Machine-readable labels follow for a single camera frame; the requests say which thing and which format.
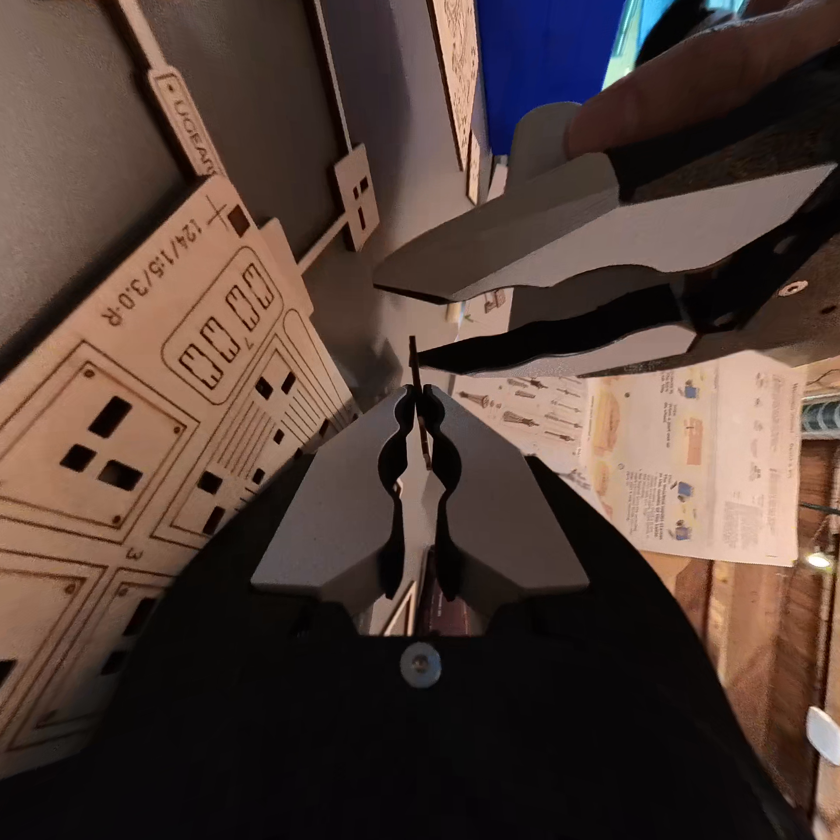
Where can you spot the wooden four-square frame piece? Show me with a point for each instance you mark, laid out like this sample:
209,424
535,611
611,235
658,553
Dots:
358,170

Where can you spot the purple puzzle box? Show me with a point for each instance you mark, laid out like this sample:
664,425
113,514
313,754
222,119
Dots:
446,604

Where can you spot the wooden puzzle sheet square cutout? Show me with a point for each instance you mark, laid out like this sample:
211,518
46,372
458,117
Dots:
98,341

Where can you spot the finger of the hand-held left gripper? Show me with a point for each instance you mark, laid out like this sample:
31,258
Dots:
623,341
558,229

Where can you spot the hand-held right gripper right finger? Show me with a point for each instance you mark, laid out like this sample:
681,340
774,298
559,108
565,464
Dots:
518,525

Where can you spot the person's left hand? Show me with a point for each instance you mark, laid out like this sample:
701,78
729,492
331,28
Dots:
689,79

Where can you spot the colour illustrated instruction sheet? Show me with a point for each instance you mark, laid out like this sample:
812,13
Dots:
722,459

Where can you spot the wooden puzzle sheet arch parts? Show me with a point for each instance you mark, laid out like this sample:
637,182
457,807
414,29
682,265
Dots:
459,65

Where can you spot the silver ventilation duct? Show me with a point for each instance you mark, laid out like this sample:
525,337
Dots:
823,417

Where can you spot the cross-shaped wooden piece diamond print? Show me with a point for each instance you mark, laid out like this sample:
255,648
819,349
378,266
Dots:
420,407

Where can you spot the blue plastic bin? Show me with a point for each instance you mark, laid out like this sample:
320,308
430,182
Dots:
544,65

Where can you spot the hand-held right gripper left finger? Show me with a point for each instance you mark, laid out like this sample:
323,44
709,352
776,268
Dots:
328,518

